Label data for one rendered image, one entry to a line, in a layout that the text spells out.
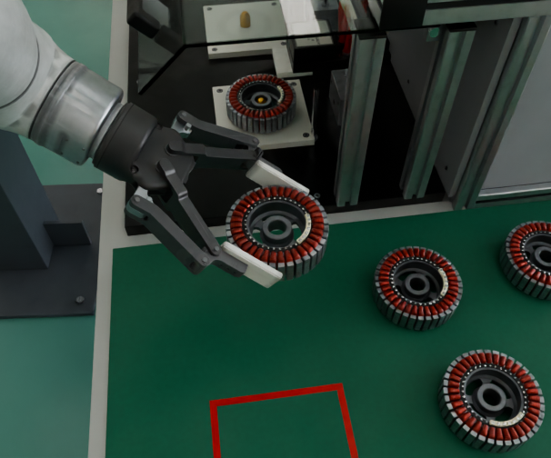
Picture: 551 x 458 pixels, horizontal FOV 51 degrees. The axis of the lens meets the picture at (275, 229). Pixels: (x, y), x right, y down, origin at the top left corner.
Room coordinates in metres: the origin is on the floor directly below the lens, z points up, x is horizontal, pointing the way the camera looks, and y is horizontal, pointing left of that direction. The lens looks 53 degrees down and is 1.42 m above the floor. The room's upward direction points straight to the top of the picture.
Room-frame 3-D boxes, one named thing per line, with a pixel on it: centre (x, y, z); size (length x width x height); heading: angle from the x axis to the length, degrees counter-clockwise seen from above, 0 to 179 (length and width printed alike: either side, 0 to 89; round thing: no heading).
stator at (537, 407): (0.25, -0.25, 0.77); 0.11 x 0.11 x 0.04
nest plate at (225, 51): (0.96, 0.06, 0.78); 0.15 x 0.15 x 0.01; 8
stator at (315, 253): (0.39, 0.00, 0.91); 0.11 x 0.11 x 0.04
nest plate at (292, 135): (0.72, 0.02, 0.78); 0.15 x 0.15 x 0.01; 8
